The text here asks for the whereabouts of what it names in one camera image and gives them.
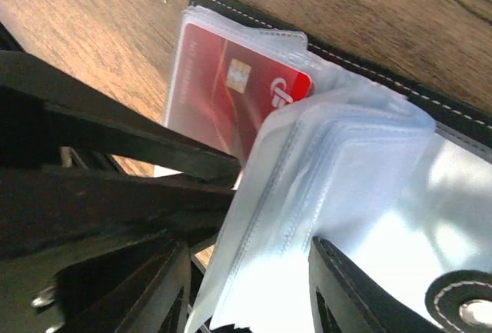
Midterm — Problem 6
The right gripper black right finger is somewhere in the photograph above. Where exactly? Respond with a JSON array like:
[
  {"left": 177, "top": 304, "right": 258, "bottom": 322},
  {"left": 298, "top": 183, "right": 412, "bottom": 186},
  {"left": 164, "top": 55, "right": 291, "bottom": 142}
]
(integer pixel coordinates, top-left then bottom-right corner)
[{"left": 308, "top": 237, "right": 441, "bottom": 333}]

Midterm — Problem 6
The black leather card holder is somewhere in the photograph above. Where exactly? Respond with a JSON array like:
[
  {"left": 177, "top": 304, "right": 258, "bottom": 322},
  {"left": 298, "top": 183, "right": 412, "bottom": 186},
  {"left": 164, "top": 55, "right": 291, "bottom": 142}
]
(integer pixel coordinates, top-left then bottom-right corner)
[{"left": 175, "top": 0, "right": 491, "bottom": 332}]

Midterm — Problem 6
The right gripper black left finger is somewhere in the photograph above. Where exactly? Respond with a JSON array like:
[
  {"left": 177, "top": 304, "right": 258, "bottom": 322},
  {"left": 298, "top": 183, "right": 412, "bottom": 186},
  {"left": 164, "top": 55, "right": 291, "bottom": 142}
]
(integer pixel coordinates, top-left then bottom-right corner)
[{"left": 65, "top": 238, "right": 191, "bottom": 332}]

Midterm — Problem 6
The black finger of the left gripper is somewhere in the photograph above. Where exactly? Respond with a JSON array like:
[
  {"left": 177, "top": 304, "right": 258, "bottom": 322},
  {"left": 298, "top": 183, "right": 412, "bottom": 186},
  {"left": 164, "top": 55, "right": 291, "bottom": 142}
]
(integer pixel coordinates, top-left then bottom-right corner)
[
  {"left": 1, "top": 51, "right": 240, "bottom": 179},
  {"left": 1, "top": 168, "right": 234, "bottom": 248}
]

